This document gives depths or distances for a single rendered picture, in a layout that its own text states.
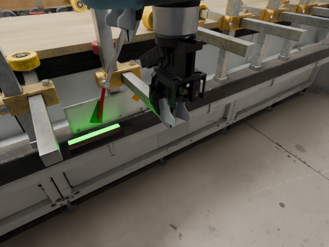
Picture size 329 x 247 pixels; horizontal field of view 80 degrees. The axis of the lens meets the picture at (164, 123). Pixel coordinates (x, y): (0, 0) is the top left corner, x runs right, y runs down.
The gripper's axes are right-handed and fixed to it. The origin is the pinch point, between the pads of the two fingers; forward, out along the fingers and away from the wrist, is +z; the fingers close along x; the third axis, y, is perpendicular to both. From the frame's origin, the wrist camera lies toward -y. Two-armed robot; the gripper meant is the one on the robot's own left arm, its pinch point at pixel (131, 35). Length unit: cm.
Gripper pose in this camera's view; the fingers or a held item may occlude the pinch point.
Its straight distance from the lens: 52.2
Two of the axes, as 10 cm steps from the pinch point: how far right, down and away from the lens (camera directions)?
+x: 8.0, 3.7, -4.7
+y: -6.0, 4.8, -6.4
